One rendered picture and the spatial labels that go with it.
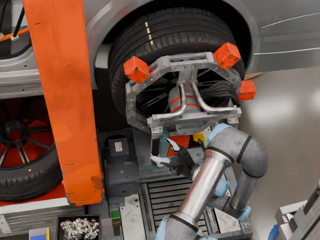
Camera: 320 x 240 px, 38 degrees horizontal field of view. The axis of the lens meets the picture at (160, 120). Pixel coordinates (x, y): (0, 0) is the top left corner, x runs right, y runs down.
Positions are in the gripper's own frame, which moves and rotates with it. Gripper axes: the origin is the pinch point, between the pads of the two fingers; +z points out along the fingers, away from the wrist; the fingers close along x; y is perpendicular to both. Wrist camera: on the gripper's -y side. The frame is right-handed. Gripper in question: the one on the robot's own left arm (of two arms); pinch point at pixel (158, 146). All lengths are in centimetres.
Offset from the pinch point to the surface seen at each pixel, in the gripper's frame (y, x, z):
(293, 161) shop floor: 83, 92, -49
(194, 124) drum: -4.0, 17.6, -7.5
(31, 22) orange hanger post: -84, -36, 23
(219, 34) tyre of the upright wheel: -30, 49, 2
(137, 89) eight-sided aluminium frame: -15.9, 10.8, 19.7
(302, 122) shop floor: 83, 125, -41
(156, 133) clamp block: -11.7, -1.4, 0.9
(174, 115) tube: -17.9, 6.9, -2.4
